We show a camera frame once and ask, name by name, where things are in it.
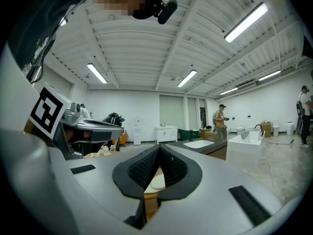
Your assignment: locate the dark green container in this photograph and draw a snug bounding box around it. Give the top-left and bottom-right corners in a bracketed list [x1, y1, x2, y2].
[178, 128, 200, 141]

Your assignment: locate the white water dispenser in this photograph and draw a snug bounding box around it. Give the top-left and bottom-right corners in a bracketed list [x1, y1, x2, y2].
[133, 117, 142, 146]

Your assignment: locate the grey window blind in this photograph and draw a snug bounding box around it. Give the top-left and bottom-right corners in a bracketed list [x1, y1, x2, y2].
[159, 94, 184, 129]

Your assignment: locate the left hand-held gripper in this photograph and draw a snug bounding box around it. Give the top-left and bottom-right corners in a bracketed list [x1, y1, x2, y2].
[29, 81, 124, 160]

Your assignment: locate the white bathtub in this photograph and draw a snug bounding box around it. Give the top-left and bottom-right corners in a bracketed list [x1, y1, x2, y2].
[227, 130, 267, 167]

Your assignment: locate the person's black clothing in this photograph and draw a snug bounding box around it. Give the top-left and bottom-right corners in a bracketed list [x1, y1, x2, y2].
[7, 0, 89, 79]

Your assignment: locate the oval wooden table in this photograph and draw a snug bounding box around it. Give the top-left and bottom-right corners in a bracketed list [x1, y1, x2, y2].
[82, 150, 120, 159]

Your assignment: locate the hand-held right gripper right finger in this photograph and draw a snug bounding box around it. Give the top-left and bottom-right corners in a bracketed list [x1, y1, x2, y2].
[146, 144, 284, 235]

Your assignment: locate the cardboard box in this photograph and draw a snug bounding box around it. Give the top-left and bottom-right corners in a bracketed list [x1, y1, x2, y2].
[260, 122, 273, 138]
[199, 127, 218, 139]

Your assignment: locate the black head-mounted camera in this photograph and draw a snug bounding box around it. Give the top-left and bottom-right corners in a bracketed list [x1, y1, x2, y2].
[132, 0, 179, 25]

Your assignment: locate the black tub faucet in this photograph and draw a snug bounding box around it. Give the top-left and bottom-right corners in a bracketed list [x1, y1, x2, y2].
[254, 123, 264, 139]

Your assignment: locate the white cabinet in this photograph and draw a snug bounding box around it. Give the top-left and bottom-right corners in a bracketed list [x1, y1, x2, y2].
[155, 125, 179, 144]

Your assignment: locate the person's left hand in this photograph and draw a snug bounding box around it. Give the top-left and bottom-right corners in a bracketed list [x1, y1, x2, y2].
[64, 128, 92, 144]

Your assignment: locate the dark vanity cabinet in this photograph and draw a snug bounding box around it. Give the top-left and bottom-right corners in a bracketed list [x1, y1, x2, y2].
[168, 137, 228, 161]

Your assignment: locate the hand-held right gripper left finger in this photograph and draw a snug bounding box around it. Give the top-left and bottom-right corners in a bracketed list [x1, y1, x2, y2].
[66, 144, 161, 230]

